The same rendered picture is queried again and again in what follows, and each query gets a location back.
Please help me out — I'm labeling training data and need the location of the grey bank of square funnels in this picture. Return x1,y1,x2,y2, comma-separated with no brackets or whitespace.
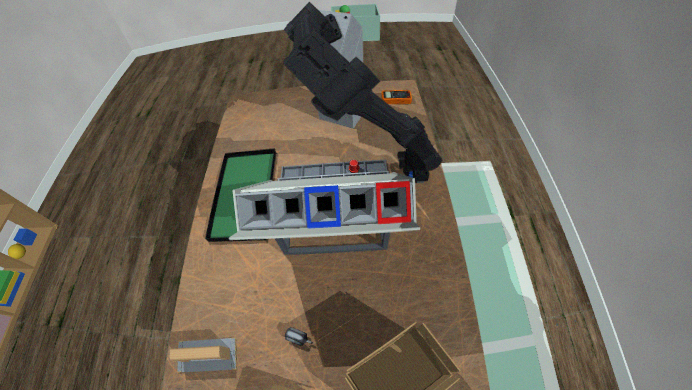
229,159,420,240

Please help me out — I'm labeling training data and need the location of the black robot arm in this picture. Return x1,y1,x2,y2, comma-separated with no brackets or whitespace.
283,2,442,183

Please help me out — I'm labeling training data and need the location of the red funnel band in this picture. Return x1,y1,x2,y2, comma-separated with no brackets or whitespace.
376,181,411,224

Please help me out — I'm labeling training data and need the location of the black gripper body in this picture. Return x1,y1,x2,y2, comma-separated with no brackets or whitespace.
397,147,416,172

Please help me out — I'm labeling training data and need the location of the blue square band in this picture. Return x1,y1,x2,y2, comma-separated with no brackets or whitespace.
304,185,341,228

